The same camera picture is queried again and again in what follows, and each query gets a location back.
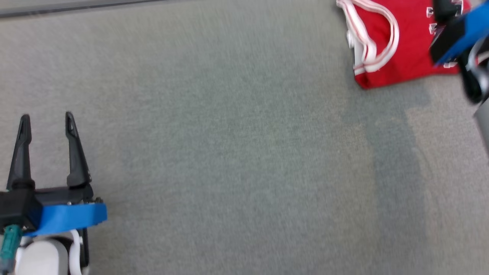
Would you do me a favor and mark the left gripper body blue tape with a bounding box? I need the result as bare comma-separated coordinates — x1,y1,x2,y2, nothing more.
31,185,108,236

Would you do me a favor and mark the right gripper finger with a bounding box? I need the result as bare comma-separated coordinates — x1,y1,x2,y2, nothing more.
434,0,463,24

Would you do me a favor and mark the right gripper body blue tape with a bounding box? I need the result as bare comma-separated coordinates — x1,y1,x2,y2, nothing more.
430,4,489,65

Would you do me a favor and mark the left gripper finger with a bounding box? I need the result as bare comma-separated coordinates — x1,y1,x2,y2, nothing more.
65,112,92,188
6,114,35,191

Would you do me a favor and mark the red garment with white trim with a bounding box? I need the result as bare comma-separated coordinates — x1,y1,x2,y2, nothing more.
336,0,474,90

